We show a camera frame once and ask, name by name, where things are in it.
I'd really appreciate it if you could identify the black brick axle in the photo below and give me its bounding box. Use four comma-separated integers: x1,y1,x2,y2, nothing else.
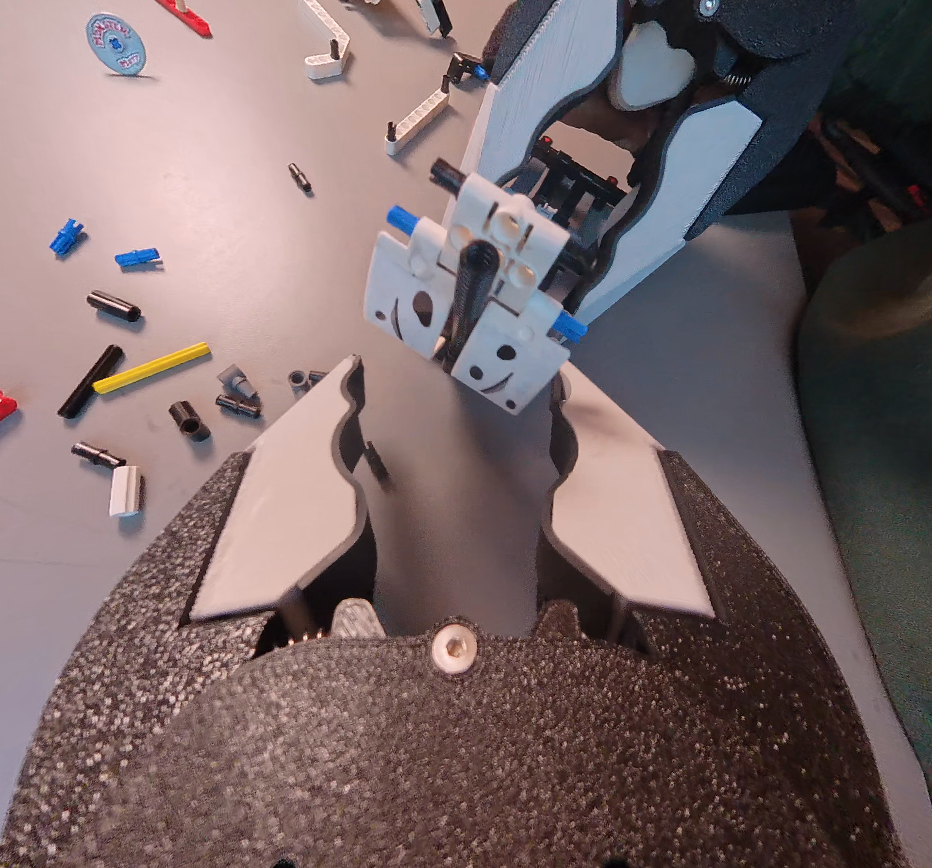
57,343,126,422

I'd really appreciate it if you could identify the yellow brick axle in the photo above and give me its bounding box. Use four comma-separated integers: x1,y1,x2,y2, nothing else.
91,340,214,399

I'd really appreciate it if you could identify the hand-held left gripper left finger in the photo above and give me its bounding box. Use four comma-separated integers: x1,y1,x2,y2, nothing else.
190,356,377,621

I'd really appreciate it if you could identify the long black brick pin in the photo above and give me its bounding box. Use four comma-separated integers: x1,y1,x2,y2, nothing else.
69,439,129,471

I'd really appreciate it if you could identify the small black blue connector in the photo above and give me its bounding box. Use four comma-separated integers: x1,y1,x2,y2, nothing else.
443,51,490,91

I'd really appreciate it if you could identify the black round brick connector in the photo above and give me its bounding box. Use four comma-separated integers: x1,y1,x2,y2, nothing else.
166,398,214,441

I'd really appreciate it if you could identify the grey and black connector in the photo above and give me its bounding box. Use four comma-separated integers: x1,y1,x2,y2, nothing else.
215,363,265,422

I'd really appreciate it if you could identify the black cylinder brick pin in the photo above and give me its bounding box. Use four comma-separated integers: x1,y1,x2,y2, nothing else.
83,289,145,326

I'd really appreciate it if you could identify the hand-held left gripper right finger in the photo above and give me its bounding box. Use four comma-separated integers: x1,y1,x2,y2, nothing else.
539,366,717,620

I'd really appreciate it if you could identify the light grey brick beam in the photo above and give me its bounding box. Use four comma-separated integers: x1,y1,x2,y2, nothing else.
382,81,451,160

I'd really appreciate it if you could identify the white brick hood panel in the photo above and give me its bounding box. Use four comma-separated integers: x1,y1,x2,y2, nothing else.
290,0,355,84

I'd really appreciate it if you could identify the toy brick model car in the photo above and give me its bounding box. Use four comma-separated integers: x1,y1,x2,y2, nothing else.
362,133,630,417

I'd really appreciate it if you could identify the small white brick connector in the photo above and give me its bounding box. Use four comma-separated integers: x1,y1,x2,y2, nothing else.
108,462,145,521

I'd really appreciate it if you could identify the round grey disc piece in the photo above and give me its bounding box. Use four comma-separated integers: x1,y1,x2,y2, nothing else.
83,11,151,81

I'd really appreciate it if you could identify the person's green sweatshirt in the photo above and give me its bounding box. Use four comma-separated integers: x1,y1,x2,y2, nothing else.
794,220,932,825

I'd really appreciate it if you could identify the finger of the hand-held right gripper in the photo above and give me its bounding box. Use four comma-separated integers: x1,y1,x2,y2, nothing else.
469,0,624,214
580,89,768,310

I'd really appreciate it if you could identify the person's right hand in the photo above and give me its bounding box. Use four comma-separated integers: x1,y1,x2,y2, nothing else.
560,81,650,142

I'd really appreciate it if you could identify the red brick beam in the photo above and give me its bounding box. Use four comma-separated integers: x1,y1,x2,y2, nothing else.
134,0,216,40

